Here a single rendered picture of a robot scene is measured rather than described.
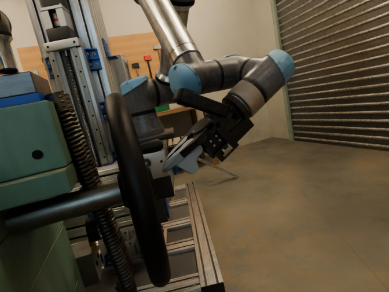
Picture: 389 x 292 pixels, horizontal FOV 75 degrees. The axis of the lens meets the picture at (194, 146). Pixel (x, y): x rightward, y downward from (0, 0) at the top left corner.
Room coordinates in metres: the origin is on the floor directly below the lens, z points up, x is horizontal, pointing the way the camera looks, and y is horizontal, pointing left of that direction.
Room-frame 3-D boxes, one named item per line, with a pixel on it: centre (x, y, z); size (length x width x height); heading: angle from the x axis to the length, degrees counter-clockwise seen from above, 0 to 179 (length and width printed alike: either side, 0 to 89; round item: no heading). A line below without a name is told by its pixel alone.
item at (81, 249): (0.58, 0.36, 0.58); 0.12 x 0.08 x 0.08; 105
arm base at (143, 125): (1.04, 0.18, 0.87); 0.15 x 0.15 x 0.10
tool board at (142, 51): (3.61, 0.91, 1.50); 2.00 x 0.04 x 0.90; 108
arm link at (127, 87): (1.05, 0.18, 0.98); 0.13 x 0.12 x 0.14; 116
